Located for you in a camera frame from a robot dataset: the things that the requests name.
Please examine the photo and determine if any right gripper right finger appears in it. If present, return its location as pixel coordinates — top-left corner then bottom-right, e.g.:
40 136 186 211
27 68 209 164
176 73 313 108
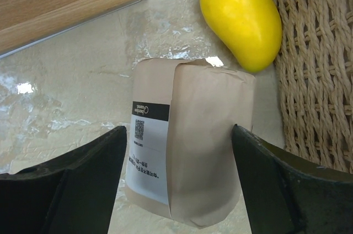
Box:
232 125 352 233

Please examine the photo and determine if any woven basket white liner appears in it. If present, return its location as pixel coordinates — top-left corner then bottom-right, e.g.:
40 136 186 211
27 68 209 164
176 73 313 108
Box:
274 0 352 173

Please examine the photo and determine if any yellow mango fruit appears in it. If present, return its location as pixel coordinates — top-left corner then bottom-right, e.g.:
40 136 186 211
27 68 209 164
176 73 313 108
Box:
200 0 282 73

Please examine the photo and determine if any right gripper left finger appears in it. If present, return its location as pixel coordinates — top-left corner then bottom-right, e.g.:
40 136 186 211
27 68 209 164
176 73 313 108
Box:
1 126 127 233

